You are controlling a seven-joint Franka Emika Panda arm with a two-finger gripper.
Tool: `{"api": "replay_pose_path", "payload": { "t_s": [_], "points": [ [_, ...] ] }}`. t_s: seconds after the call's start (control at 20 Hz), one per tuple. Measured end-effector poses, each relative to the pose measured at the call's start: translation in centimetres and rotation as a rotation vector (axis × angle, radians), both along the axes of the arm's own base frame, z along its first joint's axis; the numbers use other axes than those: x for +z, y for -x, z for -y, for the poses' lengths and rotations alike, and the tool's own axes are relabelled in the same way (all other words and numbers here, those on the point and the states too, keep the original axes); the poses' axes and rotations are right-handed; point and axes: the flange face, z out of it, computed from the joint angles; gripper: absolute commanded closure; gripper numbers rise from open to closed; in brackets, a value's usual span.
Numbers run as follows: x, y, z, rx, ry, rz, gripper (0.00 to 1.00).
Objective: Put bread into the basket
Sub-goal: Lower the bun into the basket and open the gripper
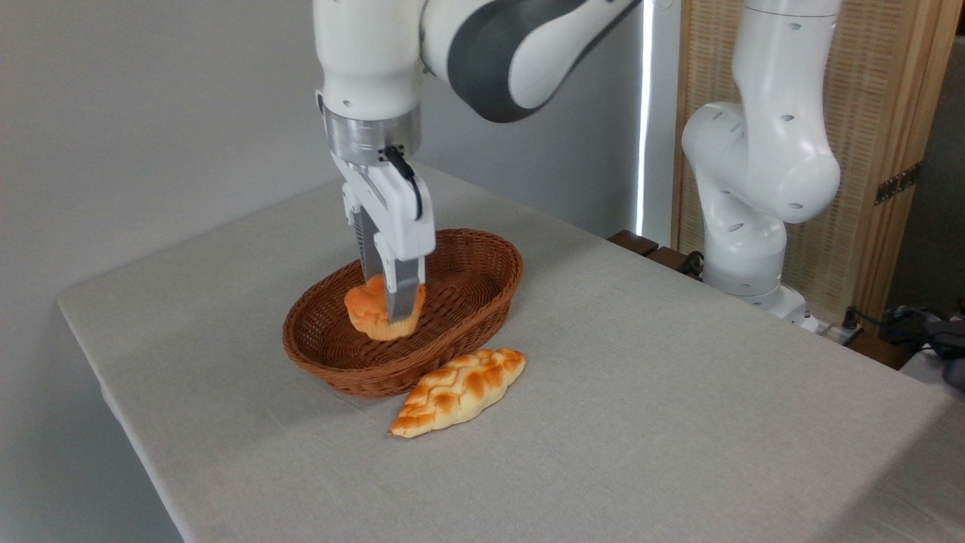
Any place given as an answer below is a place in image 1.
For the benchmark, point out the white vertical light strip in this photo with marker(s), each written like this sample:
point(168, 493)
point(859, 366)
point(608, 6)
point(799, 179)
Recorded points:
point(644, 113)

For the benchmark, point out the black power plug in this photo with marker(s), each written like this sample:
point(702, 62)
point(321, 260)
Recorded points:
point(850, 318)

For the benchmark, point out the braided golden bread loaf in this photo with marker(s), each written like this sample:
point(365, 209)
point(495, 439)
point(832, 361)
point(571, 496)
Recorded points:
point(456, 392)

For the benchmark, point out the orange muffin-shaped bread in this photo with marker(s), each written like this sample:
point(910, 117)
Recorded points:
point(366, 309)

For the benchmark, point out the dark metal screen hinge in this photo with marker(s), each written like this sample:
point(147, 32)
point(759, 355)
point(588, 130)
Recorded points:
point(897, 183)

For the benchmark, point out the brown wicker oval basket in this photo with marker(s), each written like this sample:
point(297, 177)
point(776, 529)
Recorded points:
point(460, 302)

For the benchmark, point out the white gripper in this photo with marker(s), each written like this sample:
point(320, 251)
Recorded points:
point(399, 211)

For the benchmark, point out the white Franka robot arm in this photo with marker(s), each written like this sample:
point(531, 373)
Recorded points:
point(369, 45)

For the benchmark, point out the white power strip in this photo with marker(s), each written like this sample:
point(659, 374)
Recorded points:
point(829, 329)

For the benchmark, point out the beige linen tablecloth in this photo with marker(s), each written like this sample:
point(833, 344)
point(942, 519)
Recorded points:
point(678, 407)

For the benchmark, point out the dark brown wooden block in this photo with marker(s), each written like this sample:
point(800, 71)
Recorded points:
point(669, 259)
point(633, 242)

